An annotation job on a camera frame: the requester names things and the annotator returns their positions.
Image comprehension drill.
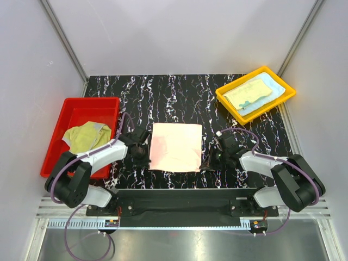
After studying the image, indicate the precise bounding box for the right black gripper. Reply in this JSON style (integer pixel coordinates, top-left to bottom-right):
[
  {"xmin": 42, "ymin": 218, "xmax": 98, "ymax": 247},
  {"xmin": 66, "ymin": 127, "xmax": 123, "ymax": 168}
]
[{"xmin": 200, "ymin": 145, "xmax": 229, "ymax": 171}]

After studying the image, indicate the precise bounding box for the pink towel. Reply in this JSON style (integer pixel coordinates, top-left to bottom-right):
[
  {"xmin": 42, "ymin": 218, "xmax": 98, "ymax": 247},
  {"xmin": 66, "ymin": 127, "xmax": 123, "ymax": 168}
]
[{"xmin": 149, "ymin": 123, "xmax": 202, "ymax": 172}]

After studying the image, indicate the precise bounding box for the yellow green towel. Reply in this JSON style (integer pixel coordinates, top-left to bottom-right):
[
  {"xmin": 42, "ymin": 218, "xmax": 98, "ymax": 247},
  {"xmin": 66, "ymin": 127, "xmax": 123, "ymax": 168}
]
[{"xmin": 223, "ymin": 80, "xmax": 272, "ymax": 111}]

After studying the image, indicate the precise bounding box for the light blue towel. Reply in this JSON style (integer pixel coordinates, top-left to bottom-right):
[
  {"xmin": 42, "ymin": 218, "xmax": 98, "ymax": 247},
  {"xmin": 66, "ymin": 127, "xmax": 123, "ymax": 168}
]
[{"xmin": 238, "ymin": 72, "xmax": 285, "ymax": 116}]

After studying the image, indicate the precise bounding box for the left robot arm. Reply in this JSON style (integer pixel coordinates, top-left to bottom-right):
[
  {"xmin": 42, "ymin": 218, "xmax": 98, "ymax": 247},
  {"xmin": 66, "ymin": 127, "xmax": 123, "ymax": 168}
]
[{"xmin": 45, "ymin": 127, "xmax": 151, "ymax": 215}]

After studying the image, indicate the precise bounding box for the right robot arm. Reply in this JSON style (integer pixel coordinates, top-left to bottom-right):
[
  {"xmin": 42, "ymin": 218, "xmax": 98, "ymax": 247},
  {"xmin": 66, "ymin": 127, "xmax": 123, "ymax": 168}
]
[{"xmin": 200, "ymin": 135, "xmax": 326, "ymax": 216}]

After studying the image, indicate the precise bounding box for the olive yellow towel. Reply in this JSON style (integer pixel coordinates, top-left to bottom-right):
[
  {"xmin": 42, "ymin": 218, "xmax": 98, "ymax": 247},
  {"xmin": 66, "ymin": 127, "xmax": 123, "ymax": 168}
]
[{"xmin": 62, "ymin": 121, "xmax": 111, "ymax": 154}]

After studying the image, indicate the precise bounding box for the red plastic bin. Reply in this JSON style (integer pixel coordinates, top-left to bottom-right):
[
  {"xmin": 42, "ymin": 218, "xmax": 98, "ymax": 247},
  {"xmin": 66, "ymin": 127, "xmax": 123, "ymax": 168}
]
[{"xmin": 40, "ymin": 97, "xmax": 120, "ymax": 178}]

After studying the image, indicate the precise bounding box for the yellow plastic tray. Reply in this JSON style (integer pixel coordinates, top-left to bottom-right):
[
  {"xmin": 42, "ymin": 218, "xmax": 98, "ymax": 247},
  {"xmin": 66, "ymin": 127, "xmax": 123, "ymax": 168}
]
[{"xmin": 216, "ymin": 66, "xmax": 296, "ymax": 125}]

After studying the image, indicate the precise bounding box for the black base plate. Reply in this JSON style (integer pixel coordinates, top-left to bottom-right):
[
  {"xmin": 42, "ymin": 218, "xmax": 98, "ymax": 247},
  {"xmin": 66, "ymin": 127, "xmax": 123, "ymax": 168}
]
[{"xmin": 86, "ymin": 188, "xmax": 279, "ymax": 229}]

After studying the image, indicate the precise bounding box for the white slotted cable duct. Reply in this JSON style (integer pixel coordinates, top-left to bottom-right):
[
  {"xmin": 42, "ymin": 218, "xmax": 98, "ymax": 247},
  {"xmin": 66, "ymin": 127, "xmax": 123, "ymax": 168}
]
[{"xmin": 47, "ymin": 219, "xmax": 119, "ymax": 230}]

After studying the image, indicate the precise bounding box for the left aluminium frame post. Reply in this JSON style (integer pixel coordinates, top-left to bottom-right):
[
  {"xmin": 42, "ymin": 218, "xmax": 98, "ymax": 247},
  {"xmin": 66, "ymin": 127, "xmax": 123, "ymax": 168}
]
[{"xmin": 39, "ymin": 0, "xmax": 89, "ymax": 97}]

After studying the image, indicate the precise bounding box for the aluminium frame post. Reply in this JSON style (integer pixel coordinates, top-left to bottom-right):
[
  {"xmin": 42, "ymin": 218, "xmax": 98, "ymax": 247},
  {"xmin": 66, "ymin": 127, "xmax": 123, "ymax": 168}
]
[
  {"xmin": 39, "ymin": 0, "xmax": 89, "ymax": 97},
  {"xmin": 277, "ymin": 0, "xmax": 326, "ymax": 77}
]

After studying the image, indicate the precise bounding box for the right aluminium frame post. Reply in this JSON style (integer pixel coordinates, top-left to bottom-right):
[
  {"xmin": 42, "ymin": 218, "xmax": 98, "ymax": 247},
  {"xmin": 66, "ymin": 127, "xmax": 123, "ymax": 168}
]
[{"xmin": 277, "ymin": 0, "xmax": 326, "ymax": 77}]

